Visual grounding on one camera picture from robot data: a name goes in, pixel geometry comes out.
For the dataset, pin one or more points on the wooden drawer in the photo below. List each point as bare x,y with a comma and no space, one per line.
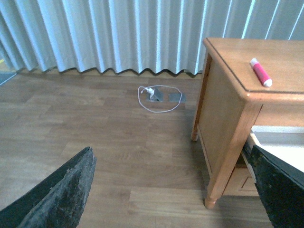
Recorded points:
241,183
283,142

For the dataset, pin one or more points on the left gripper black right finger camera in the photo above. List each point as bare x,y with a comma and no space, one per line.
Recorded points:
280,187

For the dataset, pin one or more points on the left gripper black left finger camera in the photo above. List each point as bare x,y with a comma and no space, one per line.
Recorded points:
56,202

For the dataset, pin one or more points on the pale pleated curtain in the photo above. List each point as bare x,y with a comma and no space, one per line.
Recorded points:
135,34

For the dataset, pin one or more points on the wooden nightstand cabinet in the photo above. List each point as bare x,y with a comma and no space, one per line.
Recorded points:
232,100

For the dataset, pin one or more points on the pink marker white caps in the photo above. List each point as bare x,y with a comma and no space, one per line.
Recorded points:
261,74

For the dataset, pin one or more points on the white charger plug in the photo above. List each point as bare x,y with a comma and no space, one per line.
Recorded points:
150,90

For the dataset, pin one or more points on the open metal floor socket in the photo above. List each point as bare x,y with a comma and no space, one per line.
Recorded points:
157,97

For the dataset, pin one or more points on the grey floor mat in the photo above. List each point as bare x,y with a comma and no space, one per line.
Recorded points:
6,76

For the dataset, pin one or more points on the closed metal floor plate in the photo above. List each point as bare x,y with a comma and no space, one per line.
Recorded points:
176,97

